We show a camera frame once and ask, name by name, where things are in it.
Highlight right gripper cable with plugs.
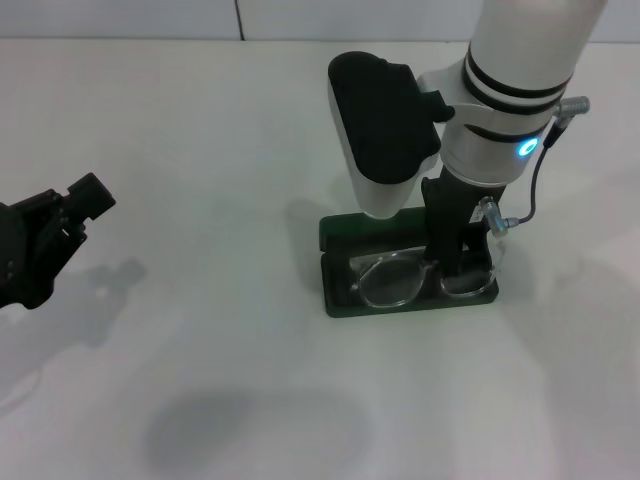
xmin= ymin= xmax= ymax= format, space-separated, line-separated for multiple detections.
xmin=477 ymin=95 xmax=592 ymax=240

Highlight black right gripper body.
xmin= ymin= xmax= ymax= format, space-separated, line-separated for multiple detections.
xmin=421 ymin=172 xmax=507 ymax=277

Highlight green glasses case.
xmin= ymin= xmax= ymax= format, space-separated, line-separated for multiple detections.
xmin=318 ymin=206 xmax=500 ymax=319

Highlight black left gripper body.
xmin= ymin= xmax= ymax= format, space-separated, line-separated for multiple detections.
xmin=0 ymin=188 xmax=90 ymax=311

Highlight clear white glasses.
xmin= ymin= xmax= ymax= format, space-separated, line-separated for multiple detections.
xmin=348 ymin=238 xmax=507 ymax=308

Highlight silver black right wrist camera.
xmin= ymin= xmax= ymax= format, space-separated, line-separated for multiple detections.
xmin=327 ymin=51 xmax=457 ymax=220

